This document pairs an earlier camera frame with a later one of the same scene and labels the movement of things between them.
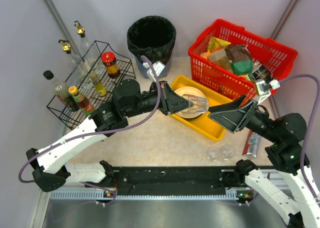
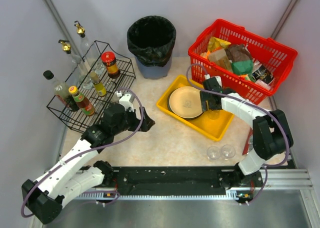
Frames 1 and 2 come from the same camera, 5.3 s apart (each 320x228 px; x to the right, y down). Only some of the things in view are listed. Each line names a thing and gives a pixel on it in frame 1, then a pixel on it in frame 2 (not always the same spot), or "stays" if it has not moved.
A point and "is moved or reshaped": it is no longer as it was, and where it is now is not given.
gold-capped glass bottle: x=84 y=76 stays
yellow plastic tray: x=204 y=124 stays
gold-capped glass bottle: x=93 y=58 stays
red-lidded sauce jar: x=108 y=58 stays
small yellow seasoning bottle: x=100 y=87 stays
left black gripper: x=166 y=98 → x=137 y=120
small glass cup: x=197 y=105 is moved or reshaped
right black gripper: x=246 y=116 → x=204 y=101
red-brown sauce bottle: x=84 y=105 stays
